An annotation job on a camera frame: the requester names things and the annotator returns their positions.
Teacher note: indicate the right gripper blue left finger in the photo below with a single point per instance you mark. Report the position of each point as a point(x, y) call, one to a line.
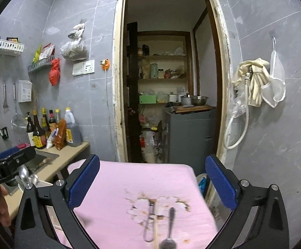
point(80, 180)

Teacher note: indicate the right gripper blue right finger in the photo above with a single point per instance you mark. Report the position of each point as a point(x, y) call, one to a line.
point(224, 181)

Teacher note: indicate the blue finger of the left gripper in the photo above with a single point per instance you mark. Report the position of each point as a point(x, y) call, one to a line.
point(9, 152)

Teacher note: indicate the steel spoon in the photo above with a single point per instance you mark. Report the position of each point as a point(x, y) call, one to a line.
point(26, 178)
point(169, 243)

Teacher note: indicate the steel utensil with loop handle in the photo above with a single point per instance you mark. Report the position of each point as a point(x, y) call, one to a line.
point(148, 233)

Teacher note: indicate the steel sink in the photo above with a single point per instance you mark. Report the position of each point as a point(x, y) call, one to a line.
point(41, 160)

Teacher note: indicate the dark soy sauce bottle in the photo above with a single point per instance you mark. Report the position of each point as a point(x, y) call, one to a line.
point(39, 137)

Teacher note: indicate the large oil jug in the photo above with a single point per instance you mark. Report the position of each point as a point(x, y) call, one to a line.
point(73, 135)

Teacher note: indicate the orange sauce packet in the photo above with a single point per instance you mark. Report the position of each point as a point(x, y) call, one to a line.
point(60, 136)

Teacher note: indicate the pink floral tablecloth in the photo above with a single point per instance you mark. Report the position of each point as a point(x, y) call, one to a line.
point(115, 209)

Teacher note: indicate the grey cabinet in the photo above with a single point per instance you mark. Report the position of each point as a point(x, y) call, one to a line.
point(187, 138)

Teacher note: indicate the red plastic bag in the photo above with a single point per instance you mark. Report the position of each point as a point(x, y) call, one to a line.
point(54, 73)

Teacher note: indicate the steel bowl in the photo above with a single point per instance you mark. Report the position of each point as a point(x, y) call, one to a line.
point(199, 100)

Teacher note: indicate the white mesh bag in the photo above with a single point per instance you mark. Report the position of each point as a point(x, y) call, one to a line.
point(274, 91)

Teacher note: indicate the green box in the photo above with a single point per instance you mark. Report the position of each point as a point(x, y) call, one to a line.
point(147, 99)

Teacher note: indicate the clear bag of dried goods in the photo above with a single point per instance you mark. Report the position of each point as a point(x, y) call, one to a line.
point(75, 49)

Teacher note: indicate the orange plug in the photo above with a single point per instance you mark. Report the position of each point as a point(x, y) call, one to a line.
point(105, 64)

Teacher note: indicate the white wall box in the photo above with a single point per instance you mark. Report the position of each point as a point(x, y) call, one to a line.
point(24, 91)

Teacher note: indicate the grey wall shelf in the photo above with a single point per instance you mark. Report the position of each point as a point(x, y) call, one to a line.
point(40, 64)

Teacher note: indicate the white wall basket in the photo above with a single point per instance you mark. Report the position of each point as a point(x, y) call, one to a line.
point(10, 48)

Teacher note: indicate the white wall outlet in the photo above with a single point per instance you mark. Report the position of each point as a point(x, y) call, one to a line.
point(83, 68)

